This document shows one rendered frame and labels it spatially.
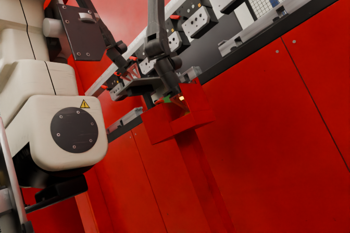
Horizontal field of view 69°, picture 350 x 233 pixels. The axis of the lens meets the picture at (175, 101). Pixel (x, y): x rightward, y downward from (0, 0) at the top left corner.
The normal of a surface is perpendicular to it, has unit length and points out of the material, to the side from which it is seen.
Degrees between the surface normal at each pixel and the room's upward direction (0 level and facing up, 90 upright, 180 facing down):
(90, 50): 90
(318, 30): 90
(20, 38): 90
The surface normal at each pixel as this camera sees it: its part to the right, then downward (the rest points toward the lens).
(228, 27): -0.69, 0.13
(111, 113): 0.62, -0.39
